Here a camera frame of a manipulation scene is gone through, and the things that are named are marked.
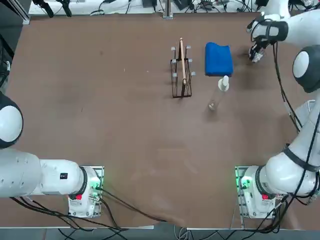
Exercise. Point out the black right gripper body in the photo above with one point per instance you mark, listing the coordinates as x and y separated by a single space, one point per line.
261 42

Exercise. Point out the white tissue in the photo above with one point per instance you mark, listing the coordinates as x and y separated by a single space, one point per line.
257 60

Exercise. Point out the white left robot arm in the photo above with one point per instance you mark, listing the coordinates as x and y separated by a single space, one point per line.
52 177

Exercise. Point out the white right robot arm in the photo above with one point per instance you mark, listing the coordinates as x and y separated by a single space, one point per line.
282 170

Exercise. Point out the stainless steel trash bin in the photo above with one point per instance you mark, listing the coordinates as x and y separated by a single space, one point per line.
303 110

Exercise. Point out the folded blue cloth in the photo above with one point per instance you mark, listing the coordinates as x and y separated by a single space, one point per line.
218 60

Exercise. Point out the clear spray bottle white pump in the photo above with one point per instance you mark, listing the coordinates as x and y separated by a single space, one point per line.
223 85

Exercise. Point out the black tripod leg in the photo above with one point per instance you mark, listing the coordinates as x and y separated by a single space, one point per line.
66 8
47 8

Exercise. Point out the aluminium frame post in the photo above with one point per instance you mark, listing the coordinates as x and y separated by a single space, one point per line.
168 10

